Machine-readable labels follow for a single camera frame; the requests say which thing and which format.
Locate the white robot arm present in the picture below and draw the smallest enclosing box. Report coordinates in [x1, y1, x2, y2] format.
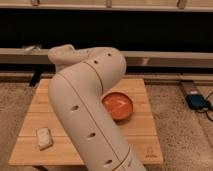
[48, 45, 146, 171]

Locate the wooden table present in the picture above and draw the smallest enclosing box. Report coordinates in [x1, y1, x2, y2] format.
[9, 79, 163, 166]

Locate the orange bowl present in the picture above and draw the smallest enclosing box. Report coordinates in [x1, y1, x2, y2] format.
[102, 92, 133, 121]

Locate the black power adapter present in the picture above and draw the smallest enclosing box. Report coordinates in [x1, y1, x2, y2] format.
[186, 94, 210, 110]

